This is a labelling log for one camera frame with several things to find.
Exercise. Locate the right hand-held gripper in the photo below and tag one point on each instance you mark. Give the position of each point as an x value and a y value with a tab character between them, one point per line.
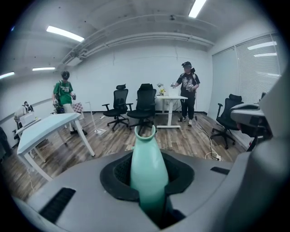
260	127

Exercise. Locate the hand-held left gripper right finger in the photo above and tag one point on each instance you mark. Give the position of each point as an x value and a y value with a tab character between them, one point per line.
204	185

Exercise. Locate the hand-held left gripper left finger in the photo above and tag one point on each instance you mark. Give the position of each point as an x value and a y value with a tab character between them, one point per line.
86	192

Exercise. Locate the green bottle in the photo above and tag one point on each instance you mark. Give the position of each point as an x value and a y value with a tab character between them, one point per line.
148	170

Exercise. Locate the black office chair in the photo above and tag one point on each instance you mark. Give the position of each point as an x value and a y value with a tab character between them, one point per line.
120	99
146	102
228	113

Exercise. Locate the white power strip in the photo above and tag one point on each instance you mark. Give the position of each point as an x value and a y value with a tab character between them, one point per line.
214	156

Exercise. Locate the pale blue table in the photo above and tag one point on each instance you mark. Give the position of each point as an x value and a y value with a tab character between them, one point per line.
45	129

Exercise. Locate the white standing desk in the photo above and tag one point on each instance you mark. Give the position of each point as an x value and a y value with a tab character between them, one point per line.
172	98

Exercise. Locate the white box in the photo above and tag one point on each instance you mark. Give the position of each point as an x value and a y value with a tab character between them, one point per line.
173	91

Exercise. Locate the checkered tablecloth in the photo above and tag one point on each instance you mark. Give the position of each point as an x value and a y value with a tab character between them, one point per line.
78	108

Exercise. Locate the yellow flower bunch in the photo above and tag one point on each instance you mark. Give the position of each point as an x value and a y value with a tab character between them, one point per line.
162	91

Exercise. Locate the small white table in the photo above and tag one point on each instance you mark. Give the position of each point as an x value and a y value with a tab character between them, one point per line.
29	125

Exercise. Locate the white printer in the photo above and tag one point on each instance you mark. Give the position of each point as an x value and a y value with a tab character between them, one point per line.
27	119

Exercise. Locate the ceiling light strip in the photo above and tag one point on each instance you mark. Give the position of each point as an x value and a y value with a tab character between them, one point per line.
197	8
43	69
65	34
6	75

